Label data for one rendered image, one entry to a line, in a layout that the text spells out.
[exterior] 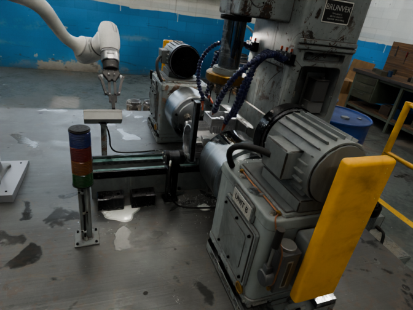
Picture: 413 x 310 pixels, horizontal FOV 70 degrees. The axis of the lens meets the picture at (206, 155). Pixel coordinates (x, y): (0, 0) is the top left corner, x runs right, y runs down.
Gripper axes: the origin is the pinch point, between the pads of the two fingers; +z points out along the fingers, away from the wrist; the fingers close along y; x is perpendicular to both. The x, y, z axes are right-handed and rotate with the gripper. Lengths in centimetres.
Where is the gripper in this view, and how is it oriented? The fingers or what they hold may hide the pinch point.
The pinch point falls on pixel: (113, 102)
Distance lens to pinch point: 151.0
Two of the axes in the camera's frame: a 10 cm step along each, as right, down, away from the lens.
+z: 1.1, 9.8, -1.4
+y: 9.3, -0.5, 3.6
